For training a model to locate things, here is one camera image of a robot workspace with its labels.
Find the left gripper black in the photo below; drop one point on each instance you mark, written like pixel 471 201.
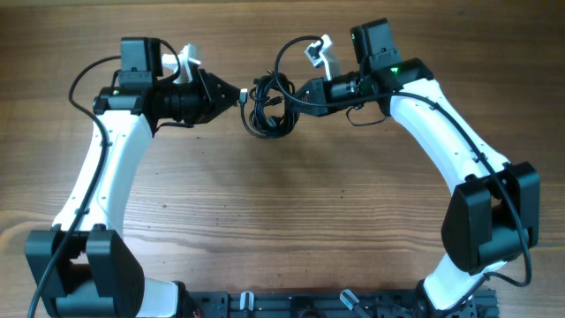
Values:
pixel 213 101

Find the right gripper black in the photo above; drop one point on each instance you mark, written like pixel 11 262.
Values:
pixel 319 89

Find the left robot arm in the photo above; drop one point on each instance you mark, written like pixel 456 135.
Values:
pixel 81 264

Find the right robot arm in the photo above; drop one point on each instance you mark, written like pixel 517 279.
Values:
pixel 493 214

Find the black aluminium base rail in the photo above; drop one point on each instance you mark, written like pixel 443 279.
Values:
pixel 380 304

